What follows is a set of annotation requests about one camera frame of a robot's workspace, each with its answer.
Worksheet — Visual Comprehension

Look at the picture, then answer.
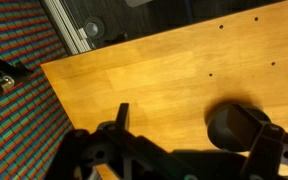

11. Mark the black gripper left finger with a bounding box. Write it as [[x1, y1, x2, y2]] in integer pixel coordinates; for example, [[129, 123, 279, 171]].
[[45, 103, 198, 180]]

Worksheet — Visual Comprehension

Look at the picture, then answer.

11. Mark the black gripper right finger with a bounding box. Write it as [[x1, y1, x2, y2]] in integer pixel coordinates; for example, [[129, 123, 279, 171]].
[[225, 103, 288, 180]]

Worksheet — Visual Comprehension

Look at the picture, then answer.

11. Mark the grey round foot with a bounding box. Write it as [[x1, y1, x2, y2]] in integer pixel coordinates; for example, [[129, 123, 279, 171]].
[[83, 16, 106, 41]]

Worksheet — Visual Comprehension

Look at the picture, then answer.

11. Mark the black tripod leg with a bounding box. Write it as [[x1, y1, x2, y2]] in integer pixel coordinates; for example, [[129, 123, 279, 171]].
[[0, 49, 35, 104]]

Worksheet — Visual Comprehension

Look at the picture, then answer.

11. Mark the aluminium frame rail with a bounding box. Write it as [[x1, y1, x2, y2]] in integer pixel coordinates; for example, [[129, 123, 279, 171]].
[[45, 0, 92, 56]]

